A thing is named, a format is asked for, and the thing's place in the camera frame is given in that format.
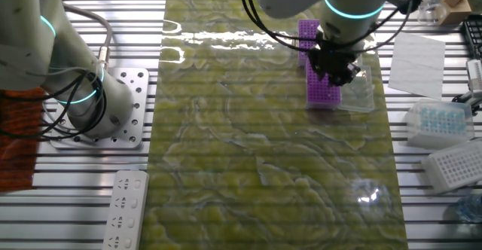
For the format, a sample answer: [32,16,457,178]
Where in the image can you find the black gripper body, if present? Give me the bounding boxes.
[307,41,358,78]

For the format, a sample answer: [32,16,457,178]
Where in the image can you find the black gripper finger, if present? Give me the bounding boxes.
[326,72,344,87]
[342,63,362,84]

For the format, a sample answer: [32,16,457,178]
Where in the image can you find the purple pipette tip box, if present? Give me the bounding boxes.
[296,18,365,69]
[304,57,377,114]

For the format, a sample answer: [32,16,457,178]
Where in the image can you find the clear box blue tips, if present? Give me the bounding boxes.
[404,98,475,150]

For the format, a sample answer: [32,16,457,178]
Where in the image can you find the white pipette tip rack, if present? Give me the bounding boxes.
[420,139,482,194]

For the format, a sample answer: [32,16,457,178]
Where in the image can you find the white paper sheet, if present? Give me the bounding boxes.
[387,30,447,100]

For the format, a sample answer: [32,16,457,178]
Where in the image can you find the clear plastic cup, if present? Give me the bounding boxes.
[416,0,447,27]

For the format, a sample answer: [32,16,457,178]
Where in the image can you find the green marble pattern mat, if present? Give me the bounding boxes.
[139,0,410,250]

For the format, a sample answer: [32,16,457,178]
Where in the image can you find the small brown cardboard box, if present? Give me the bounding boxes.
[438,0,473,26]

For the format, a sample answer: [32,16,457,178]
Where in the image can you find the black keyboard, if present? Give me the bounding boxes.
[461,14,482,61]

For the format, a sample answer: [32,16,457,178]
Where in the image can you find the water bottle blue cap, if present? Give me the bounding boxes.
[455,193,482,224]

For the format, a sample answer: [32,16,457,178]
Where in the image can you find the white power strip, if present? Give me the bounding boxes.
[102,169,150,250]

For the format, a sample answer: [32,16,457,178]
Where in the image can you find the red brown wooden board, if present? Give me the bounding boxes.
[0,87,45,193]

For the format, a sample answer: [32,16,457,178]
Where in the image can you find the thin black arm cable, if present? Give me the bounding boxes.
[239,0,415,54]

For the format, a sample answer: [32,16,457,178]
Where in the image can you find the silver depth camera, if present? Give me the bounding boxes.
[451,58,482,111]

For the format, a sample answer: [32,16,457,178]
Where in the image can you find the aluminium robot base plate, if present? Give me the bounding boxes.
[50,67,151,150]

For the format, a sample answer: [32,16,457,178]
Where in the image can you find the thick grey robot cable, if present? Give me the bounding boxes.
[62,4,114,70]

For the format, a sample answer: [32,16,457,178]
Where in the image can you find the black cable bundle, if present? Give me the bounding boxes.
[0,67,109,140]

